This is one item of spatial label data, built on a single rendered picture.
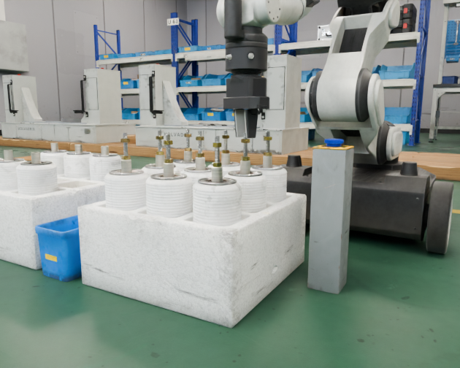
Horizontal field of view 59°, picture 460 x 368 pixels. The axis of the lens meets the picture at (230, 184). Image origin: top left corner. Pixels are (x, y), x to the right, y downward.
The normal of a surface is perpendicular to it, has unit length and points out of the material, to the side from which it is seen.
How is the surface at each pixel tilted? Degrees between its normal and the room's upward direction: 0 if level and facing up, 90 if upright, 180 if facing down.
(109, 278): 90
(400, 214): 90
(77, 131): 90
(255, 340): 0
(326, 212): 90
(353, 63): 43
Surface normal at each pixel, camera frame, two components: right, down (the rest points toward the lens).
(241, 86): -0.80, 0.10
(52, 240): -0.51, 0.18
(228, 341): 0.00, -0.98
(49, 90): 0.86, 0.09
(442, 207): -0.42, -0.34
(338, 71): -0.34, -0.62
